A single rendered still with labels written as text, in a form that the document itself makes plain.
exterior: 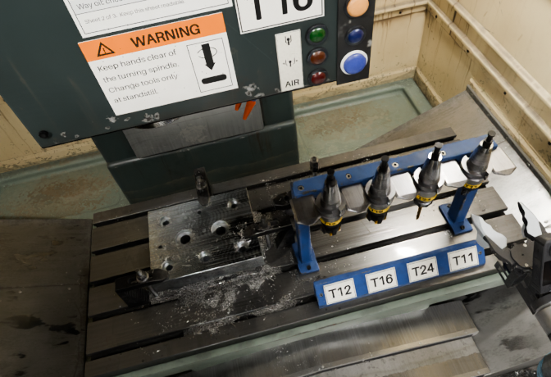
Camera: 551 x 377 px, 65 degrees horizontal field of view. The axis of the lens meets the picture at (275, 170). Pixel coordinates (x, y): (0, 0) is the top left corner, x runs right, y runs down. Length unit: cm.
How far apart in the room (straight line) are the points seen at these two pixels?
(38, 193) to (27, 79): 158
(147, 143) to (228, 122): 28
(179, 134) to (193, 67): 97
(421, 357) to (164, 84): 103
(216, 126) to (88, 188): 75
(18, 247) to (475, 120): 168
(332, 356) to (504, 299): 52
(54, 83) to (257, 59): 23
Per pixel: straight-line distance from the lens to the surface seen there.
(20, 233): 182
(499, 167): 105
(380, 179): 89
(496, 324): 142
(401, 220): 129
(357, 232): 126
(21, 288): 170
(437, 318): 136
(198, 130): 148
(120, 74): 53
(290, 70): 56
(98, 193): 197
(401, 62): 209
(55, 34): 51
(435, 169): 93
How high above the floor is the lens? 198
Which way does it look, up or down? 51 degrees down
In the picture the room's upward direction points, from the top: 9 degrees counter-clockwise
